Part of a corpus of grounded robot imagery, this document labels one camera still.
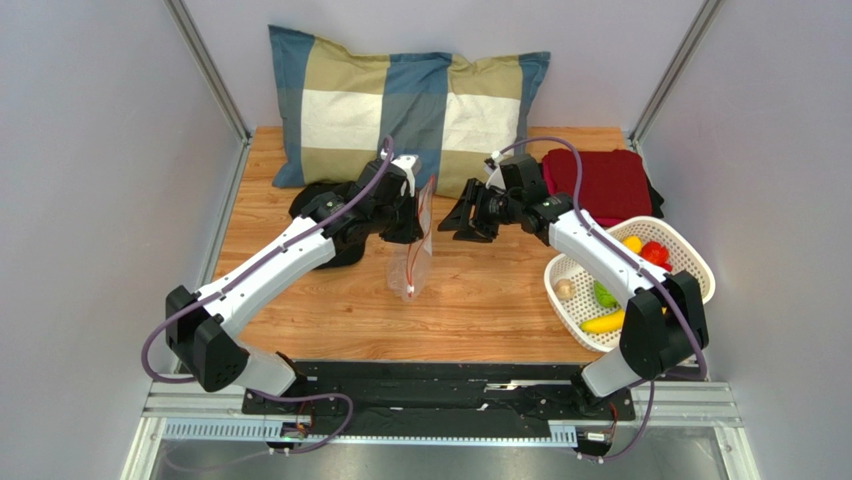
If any clear zip top bag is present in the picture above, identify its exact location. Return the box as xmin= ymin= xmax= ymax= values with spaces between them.
xmin=386 ymin=176 xmax=436 ymax=302

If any green toy vegetable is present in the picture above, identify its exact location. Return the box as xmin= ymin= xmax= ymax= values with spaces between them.
xmin=593 ymin=280 xmax=621 ymax=309

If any yellow toy mango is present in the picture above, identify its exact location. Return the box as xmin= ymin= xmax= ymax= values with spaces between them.
xmin=622 ymin=235 xmax=644 ymax=254

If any red toy bell pepper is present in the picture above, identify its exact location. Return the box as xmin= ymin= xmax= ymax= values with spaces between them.
xmin=640 ymin=241 xmax=672 ymax=272

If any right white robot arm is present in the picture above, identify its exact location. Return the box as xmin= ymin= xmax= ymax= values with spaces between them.
xmin=438 ymin=154 xmax=709 ymax=401

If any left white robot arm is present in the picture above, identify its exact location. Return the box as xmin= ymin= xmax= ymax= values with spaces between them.
xmin=164 ymin=155 xmax=424 ymax=395

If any black baseball cap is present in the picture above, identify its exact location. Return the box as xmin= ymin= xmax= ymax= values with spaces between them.
xmin=288 ymin=180 xmax=369 ymax=271

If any beige toy garlic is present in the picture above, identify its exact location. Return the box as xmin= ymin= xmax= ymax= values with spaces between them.
xmin=553 ymin=278 xmax=576 ymax=301

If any dark red folded cloth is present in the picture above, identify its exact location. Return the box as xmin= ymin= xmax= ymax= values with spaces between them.
xmin=541 ymin=147 xmax=654 ymax=228

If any checkered blue beige pillow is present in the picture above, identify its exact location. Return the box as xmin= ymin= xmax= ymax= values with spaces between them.
xmin=268 ymin=26 xmax=551 ymax=198

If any white perforated plastic basket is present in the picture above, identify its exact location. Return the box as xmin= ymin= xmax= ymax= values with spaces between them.
xmin=544 ymin=216 xmax=716 ymax=353

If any yellow toy banana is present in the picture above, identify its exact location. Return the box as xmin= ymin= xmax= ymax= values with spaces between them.
xmin=579 ymin=309 xmax=626 ymax=335

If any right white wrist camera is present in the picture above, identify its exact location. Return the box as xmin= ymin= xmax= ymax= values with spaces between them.
xmin=484 ymin=150 xmax=506 ymax=193

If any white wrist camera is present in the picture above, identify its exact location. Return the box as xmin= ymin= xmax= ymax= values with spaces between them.
xmin=391 ymin=155 xmax=422 ymax=197
xmin=484 ymin=150 xmax=506 ymax=193

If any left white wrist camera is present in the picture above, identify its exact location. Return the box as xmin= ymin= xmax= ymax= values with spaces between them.
xmin=391 ymin=155 xmax=422 ymax=197

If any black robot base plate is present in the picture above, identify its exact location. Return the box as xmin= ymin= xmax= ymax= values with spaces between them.
xmin=241 ymin=361 xmax=637 ymax=439

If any aluminium frame rail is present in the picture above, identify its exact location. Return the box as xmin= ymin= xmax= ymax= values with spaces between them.
xmin=122 ymin=373 xmax=759 ymax=479

